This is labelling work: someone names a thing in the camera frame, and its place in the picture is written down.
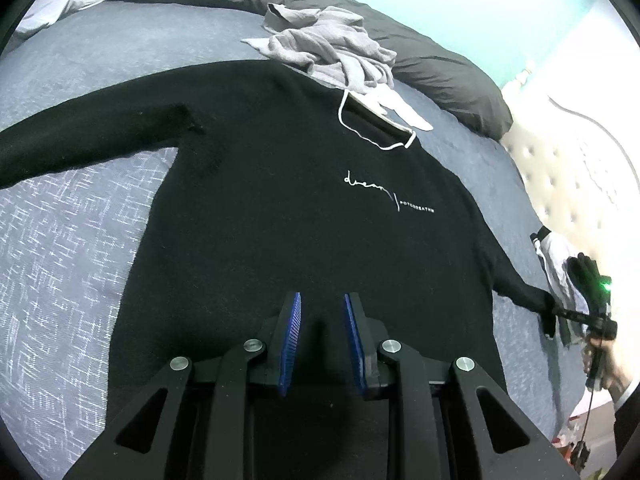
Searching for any cream tufted headboard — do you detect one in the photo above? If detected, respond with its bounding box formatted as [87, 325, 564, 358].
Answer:
[500, 0, 640, 311]

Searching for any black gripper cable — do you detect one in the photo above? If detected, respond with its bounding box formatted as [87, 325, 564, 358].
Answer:
[574, 390, 597, 467]

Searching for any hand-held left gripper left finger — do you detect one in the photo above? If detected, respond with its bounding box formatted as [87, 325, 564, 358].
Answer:
[62, 290, 303, 480]

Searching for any blue bedspread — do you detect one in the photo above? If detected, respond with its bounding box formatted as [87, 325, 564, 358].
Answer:
[0, 0, 596, 461]

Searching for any black hoodie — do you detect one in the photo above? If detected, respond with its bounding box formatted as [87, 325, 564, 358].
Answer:
[0, 59, 558, 480]

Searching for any grey headboard cable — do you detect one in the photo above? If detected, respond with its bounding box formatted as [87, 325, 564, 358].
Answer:
[547, 94, 640, 186]

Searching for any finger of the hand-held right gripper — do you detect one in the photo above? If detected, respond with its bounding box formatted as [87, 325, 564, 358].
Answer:
[547, 304, 591, 328]

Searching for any person's right forearm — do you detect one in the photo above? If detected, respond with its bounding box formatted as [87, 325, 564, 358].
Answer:
[611, 377, 640, 461]

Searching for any black fuzzy garment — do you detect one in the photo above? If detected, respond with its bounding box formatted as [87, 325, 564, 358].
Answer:
[565, 252, 599, 311]

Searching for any light grey sheet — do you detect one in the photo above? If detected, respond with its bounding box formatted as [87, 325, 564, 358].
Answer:
[15, 0, 108, 36]

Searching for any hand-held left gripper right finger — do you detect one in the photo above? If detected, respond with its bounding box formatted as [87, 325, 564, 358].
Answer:
[344, 291, 576, 480]

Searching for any folded grey white garment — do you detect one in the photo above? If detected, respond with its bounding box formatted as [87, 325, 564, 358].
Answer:
[531, 227, 591, 348]

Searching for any person's right hand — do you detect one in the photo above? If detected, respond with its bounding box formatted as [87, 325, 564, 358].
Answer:
[582, 337, 632, 396]

